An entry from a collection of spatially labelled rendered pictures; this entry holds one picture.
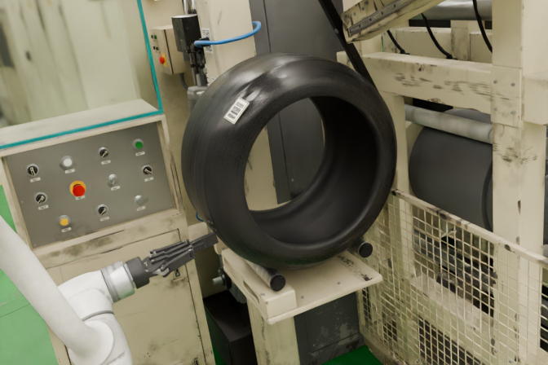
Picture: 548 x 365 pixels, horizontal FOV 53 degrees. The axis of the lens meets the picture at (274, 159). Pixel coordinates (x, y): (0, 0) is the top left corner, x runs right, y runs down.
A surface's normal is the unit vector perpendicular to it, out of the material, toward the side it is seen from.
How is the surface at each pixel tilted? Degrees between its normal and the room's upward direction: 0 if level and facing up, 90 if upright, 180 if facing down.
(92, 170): 90
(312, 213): 41
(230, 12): 90
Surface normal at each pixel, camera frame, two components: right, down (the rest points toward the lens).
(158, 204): 0.42, 0.24
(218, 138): -0.33, -0.06
